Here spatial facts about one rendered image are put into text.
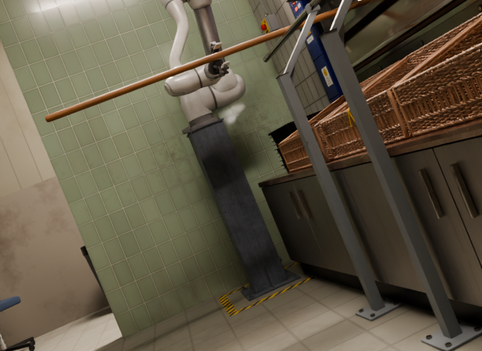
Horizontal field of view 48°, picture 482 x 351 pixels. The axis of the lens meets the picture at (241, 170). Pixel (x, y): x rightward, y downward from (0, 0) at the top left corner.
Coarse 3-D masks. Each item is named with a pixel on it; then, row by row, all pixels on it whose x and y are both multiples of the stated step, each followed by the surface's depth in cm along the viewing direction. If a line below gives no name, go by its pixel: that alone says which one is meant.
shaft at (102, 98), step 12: (360, 0) 255; (336, 12) 252; (264, 36) 245; (276, 36) 246; (228, 48) 241; (240, 48) 242; (204, 60) 238; (168, 72) 235; (180, 72) 237; (132, 84) 232; (144, 84) 233; (108, 96) 229; (72, 108) 226; (84, 108) 228; (48, 120) 224
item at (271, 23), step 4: (268, 16) 339; (272, 16) 339; (268, 20) 339; (272, 20) 339; (276, 20) 340; (268, 24) 339; (272, 24) 339; (276, 24) 340; (268, 28) 339; (272, 28) 339; (276, 28) 339; (268, 32) 342
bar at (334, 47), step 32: (320, 0) 201; (288, 32) 237; (288, 64) 205; (288, 96) 203; (352, 96) 156; (320, 160) 203; (384, 160) 156; (384, 192) 159; (416, 224) 156; (352, 256) 203; (416, 256) 156; (448, 320) 156
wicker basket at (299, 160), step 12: (384, 72) 225; (360, 84) 266; (336, 108) 220; (312, 120) 274; (288, 144) 256; (300, 144) 241; (324, 144) 218; (288, 156) 263; (300, 156) 248; (324, 156) 218; (288, 168) 270; (300, 168) 252
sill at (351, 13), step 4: (364, 0) 241; (368, 0) 239; (372, 0) 236; (356, 4) 249; (360, 4) 246; (364, 4) 243; (368, 4) 240; (356, 8) 250; (360, 8) 247; (364, 8) 244; (348, 12) 258; (352, 12) 255; (356, 12) 251; (348, 16) 259; (352, 16) 256; (344, 20) 264; (348, 20) 261; (344, 24) 266
